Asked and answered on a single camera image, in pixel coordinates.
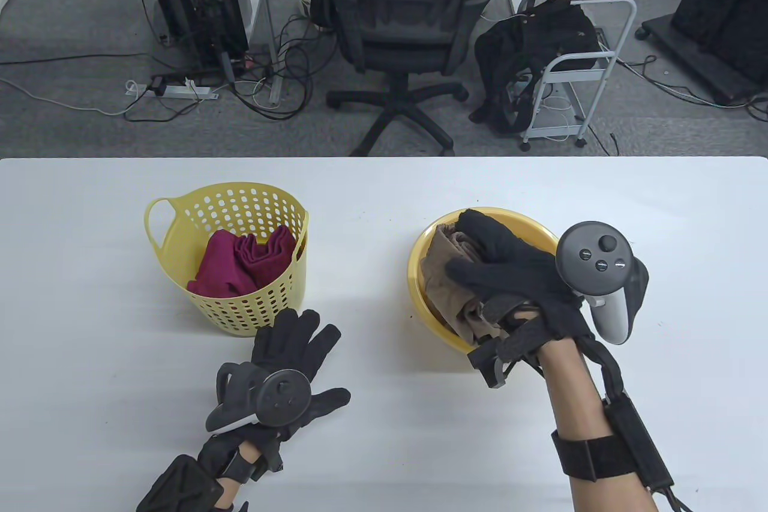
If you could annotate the person's right hand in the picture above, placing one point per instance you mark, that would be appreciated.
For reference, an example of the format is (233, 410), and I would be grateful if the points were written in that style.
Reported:
(522, 275)

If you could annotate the person's left hand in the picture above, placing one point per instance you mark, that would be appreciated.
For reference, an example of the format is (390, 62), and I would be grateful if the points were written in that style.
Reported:
(291, 347)

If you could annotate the tan shorts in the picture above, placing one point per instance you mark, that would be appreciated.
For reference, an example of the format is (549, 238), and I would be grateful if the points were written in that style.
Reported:
(450, 302)

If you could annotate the maroon shorts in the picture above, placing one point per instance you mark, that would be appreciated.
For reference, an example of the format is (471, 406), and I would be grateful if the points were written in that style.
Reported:
(240, 263)

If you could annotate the black ribbed forearm pack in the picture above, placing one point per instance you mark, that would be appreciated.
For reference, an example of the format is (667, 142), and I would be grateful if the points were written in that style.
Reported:
(180, 488)

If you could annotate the black forearm battery box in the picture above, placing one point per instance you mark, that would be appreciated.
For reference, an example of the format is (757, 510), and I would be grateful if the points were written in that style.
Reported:
(639, 446)

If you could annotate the person's left forearm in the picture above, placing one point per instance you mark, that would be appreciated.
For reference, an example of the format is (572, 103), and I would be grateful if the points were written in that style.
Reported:
(225, 494)

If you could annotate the person's right forearm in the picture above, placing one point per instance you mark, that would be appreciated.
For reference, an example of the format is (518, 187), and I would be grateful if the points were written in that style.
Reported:
(576, 404)

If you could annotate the yellow plastic basin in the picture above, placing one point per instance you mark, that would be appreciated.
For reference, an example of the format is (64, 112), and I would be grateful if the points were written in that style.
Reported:
(537, 230)

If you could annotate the yellow perforated plastic basket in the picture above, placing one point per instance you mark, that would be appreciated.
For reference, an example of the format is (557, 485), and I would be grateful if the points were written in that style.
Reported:
(252, 314)

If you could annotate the black backpack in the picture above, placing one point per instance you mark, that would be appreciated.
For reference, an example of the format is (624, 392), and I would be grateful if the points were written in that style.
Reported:
(528, 44)

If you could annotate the metal desk leg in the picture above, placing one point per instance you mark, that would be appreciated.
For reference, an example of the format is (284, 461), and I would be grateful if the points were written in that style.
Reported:
(275, 92)

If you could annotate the white power strip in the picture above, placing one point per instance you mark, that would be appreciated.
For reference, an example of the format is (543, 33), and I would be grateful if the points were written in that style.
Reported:
(180, 91)

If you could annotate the black office chair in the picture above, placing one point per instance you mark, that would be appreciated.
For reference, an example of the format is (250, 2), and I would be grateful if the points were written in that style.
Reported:
(396, 14)

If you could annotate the black power adapter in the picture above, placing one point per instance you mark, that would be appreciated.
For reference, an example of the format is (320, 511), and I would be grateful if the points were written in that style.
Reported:
(158, 86)

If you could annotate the black cabinet on casters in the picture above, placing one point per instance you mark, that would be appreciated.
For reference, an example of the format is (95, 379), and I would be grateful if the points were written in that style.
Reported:
(720, 8)

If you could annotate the black computer tower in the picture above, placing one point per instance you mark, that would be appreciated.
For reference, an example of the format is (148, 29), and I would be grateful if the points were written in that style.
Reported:
(198, 2)

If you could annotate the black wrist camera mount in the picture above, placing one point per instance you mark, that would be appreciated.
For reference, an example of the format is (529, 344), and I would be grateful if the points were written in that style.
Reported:
(498, 362)

